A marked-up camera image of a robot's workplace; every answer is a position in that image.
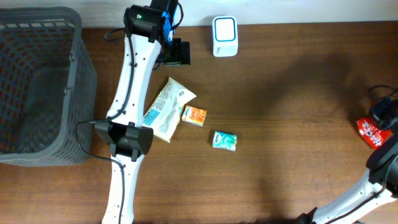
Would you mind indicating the white barcode scanner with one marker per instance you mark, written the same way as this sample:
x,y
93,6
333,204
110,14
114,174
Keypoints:
x,y
225,36

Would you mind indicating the grey plastic mesh basket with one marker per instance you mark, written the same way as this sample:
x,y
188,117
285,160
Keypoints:
x,y
48,86

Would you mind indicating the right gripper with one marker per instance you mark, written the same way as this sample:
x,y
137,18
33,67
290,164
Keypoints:
x,y
378,112

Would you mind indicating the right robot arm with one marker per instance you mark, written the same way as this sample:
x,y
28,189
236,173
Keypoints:
x,y
378,185

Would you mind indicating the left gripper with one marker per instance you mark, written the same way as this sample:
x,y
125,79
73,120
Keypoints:
x,y
180,53

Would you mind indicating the orange tissue pack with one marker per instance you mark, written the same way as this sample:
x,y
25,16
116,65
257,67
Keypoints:
x,y
194,115

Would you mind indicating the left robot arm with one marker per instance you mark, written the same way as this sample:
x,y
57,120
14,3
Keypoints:
x,y
148,41

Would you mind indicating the red snack bag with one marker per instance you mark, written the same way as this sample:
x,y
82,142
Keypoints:
x,y
371,134

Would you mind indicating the cream noodle packet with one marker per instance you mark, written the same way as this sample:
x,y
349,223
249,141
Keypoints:
x,y
164,114

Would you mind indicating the teal tissue pack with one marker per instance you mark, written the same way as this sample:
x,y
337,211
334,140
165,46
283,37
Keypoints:
x,y
224,141

